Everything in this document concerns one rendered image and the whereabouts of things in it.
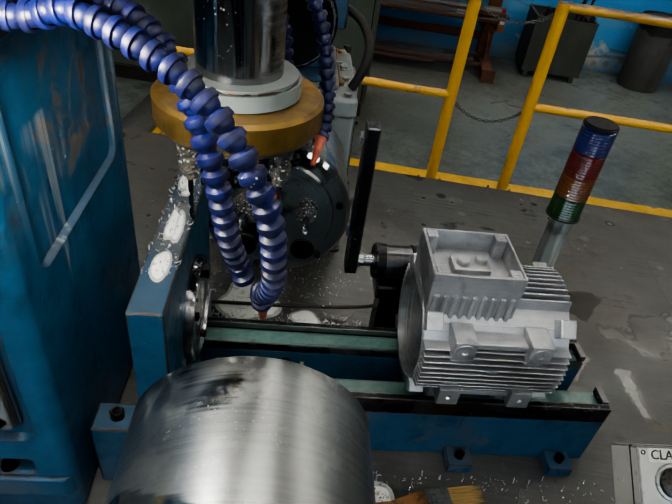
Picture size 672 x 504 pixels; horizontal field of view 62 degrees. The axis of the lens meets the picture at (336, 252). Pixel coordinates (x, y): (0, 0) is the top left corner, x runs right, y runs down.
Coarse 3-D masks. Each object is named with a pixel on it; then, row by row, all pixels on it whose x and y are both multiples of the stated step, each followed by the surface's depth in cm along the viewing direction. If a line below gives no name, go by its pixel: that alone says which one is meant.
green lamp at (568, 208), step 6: (552, 198) 105; (558, 198) 103; (552, 204) 104; (558, 204) 103; (564, 204) 102; (570, 204) 102; (576, 204) 102; (582, 204) 102; (552, 210) 105; (558, 210) 104; (564, 210) 103; (570, 210) 102; (576, 210) 102; (582, 210) 104; (558, 216) 104; (564, 216) 103; (570, 216) 103; (576, 216) 104
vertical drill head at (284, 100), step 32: (192, 0) 52; (224, 0) 49; (256, 0) 50; (224, 32) 51; (256, 32) 51; (192, 64) 57; (224, 64) 53; (256, 64) 53; (288, 64) 60; (160, 96) 55; (224, 96) 53; (256, 96) 53; (288, 96) 55; (320, 96) 60; (160, 128) 56; (256, 128) 53; (288, 128) 54; (320, 128) 60; (192, 160) 58; (288, 160) 59; (192, 192) 62
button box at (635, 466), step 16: (624, 448) 61; (640, 448) 59; (656, 448) 59; (624, 464) 61; (640, 464) 58; (656, 464) 59; (624, 480) 61; (640, 480) 58; (656, 480) 58; (624, 496) 60; (640, 496) 58; (656, 496) 58
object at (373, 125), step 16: (368, 128) 75; (368, 144) 76; (368, 160) 78; (368, 176) 80; (368, 192) 81; (352, 208) 85; (352, 224) 85; (352, 240) 86; (352, 256) 88; (352, 272) 90
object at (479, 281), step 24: (432, 240) 76; (456, 240) 78; (480, 240) 78; (504, 240) 76; (432, 264) 70; (456, 264) 74; (480, 264) 74; (504, 264) 77; (432, 288) 70; (456, 288) 70; (480, 288) 70; (504, 288) 70; (456, 312) 73; (480, 312) 72; (504, 312) 73
